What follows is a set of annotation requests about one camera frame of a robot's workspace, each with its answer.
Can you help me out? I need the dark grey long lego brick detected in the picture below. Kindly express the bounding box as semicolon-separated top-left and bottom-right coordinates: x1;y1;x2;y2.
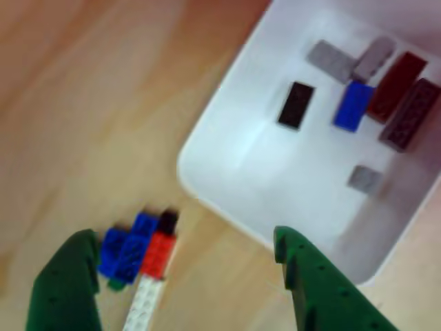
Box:
378;78;441;152

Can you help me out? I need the blue oblong lego brick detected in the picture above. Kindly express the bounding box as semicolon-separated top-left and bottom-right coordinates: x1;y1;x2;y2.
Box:
115;234;151;285

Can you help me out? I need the brown long lego brick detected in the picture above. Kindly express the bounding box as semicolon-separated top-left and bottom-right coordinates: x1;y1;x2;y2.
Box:
367;51;428;123

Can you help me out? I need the dark green lego brick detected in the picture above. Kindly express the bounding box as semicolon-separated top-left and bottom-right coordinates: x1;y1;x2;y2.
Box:
277;81;315;132

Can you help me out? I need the light grey lego brick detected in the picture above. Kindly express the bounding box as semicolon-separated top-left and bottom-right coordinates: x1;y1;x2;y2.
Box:
306;39;356;83
353;36;393;83

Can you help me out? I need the white plastic bin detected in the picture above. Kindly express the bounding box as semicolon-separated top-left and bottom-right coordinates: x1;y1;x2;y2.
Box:
176;0;441;287

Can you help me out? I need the blue lego plate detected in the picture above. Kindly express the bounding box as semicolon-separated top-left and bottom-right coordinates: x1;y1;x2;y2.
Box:
333;81;375;132

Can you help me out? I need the small grey lego brick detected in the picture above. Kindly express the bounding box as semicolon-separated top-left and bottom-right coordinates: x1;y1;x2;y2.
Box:
347;164;384;196

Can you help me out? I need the white long lego brick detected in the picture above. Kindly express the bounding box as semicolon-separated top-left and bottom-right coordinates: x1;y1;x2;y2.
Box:
122;275;167;331

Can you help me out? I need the red oblong lego brick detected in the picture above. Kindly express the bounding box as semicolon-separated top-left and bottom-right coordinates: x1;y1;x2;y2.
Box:
141;232;177;277

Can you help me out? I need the small black lego brick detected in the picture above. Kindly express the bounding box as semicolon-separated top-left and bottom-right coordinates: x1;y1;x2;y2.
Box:
160;208;180;235

